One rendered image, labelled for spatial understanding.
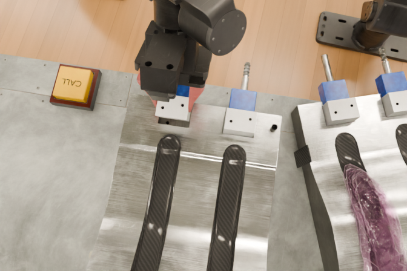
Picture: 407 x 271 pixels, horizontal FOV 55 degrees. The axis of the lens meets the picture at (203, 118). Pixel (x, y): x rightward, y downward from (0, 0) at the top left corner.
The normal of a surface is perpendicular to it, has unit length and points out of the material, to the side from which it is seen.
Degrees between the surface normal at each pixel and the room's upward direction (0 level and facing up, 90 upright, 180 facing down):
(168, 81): 58
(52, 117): 0
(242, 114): 0
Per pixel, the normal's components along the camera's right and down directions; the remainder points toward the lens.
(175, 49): 0.07, -0.73
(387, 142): 0.00, -0.27
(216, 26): 0.63, 0.56
